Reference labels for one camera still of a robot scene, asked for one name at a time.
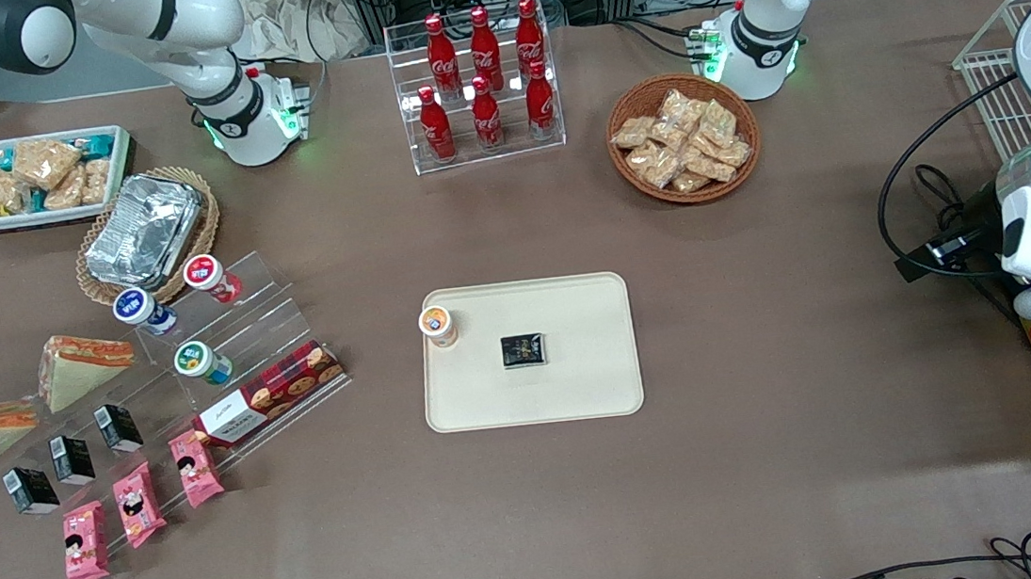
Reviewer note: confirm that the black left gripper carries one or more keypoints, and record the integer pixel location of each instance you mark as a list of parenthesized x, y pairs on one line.
[(978, 213)]

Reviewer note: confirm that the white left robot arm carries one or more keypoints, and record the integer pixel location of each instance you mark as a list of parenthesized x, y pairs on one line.
[(770, 38)]

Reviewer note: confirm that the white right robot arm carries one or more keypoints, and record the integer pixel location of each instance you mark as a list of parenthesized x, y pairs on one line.
[(198, 36)]

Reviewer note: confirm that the cream plastic serving tray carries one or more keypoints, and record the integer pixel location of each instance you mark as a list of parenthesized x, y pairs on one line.
[(580, 368)]

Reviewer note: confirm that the black tissue pack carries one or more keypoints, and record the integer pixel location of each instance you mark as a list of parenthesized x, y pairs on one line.
[(524, 350), (117, 428), (71, 459), (30, 490)]

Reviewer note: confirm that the pink snack packet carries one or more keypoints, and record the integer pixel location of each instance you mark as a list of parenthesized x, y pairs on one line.
[(85, 546), (139, 505), (196, 469)]

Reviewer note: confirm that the brown table cover cloth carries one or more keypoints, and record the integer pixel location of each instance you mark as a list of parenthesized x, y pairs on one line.
[(767, 350)]

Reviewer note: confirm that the blue lid yogurt cup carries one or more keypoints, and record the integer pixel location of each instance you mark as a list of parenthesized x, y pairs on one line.
[(139, 309)]

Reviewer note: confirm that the clear wrapped rice cracker pack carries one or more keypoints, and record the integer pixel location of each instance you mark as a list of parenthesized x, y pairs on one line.
[(714, 166), (655, 165), (635, 132), (64, 193), (45, 163), (691, 182), (735, 153), (718, 123), (96, 181), (9, 192), (678, 106)]

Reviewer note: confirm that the green lid yogurt cup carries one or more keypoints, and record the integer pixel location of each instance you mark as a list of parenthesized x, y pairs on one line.
[(199, 362)]

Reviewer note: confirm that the aluminium foil container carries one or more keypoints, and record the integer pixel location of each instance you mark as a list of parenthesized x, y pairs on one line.
[(141, 233)]

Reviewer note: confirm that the teal snack packet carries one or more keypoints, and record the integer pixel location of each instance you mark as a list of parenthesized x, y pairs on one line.
[(4, 159), (97, 146)]

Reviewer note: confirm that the red lid yogurt cup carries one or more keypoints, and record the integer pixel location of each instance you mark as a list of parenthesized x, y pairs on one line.
[(210, 276)]

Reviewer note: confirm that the red plaid cookie box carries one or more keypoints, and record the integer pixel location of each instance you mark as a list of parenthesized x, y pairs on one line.
[(270, 393)]

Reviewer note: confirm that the white rectangular plastic bin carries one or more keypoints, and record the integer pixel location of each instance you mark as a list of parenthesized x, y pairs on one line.
[(121, 167)]

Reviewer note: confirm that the round wicker basket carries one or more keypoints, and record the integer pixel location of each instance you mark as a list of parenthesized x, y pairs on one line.
[(623, 175)]

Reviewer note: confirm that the oval wicker basket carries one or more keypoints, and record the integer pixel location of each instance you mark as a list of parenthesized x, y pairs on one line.
[(206, 220)]

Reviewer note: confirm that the clear acrylic step stand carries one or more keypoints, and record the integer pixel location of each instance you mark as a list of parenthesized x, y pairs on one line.
[(271, 304)]

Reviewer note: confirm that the red cola bottle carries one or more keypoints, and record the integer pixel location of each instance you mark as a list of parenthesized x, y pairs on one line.
[(442, 60), (487, 120), (530, 42), (485, 51), (540, 105), (437, 131)]

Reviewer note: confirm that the orange lid yogurt cup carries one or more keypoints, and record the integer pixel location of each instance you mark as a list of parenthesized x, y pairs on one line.
[(438, 325)]

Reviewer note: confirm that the crumpled white plastic sheet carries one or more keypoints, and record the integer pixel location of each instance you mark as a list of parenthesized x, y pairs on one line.
[(301, 22)]

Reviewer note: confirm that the clear acrylic bottle rack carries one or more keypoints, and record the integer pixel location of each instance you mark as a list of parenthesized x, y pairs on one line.
[(400, 74)]

